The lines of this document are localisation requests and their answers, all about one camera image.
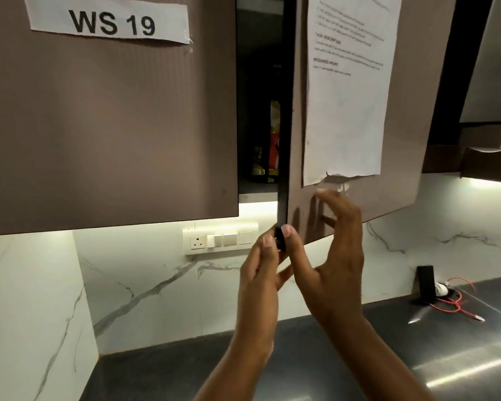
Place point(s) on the person's right hand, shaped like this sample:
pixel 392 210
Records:
pixel 336 283

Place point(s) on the person's left hand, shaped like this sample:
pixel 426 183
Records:
pixel 256 296

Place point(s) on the person's right thumb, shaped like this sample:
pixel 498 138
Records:
pixel 295 250

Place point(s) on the person's left thumb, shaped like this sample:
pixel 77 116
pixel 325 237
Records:
pixel 268 250

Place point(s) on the brown cabinet door with sheet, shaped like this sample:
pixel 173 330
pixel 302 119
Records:
pixel 413 121

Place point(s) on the person's right forearm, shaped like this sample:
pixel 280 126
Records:
pixel 371 363

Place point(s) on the person's left forearm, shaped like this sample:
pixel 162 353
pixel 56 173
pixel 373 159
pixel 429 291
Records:
pixel 238 371

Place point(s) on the dark bottle with yellow label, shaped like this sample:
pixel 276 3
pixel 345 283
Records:
pixel 259 166

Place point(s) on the yellow red snack packet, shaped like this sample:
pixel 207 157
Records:
pixel 274 133

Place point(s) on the black power adapter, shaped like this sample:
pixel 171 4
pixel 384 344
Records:
pixel 426 283

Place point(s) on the white printed paper sheet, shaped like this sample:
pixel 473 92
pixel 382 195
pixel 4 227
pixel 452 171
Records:
pixel 346 121

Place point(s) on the white charger plug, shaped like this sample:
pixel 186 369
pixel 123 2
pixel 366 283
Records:
pixel 441 289

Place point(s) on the dark cabinet body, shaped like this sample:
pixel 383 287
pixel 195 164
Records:
pixel 256 58

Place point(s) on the brown cabinet door with label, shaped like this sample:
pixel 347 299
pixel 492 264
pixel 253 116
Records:
pixel 108 133

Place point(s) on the white paper label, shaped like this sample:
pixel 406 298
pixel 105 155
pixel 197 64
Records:
pixel 108 20

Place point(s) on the cream wall switch panel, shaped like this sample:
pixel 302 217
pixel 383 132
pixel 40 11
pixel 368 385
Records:
pixel 221 240

